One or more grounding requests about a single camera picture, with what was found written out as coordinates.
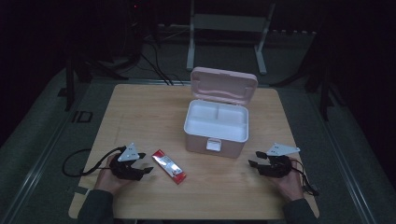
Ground person's left hand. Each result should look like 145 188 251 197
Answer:
93 154 132 196

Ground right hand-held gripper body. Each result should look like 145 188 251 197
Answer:
258 142 302 179

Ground white metal stand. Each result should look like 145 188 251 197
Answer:
185 0 277 76

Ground red and silver snack bar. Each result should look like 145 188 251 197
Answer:
150 148 188 186

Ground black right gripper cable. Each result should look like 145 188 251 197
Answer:
290 158 320 198

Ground pink storage box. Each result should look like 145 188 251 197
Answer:
183 66 259 160

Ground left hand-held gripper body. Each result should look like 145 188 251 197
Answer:
108 142 146 182

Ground black metal stand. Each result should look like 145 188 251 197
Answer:
270 31 347 123
63 55 129 113

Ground white power strip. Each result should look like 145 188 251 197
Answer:
271 29 318 35

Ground person's right hand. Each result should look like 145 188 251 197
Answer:
270 159 305 203

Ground black floor cables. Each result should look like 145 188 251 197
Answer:
136 39 185 87

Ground white plastic tray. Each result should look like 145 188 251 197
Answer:
184 100 249 143

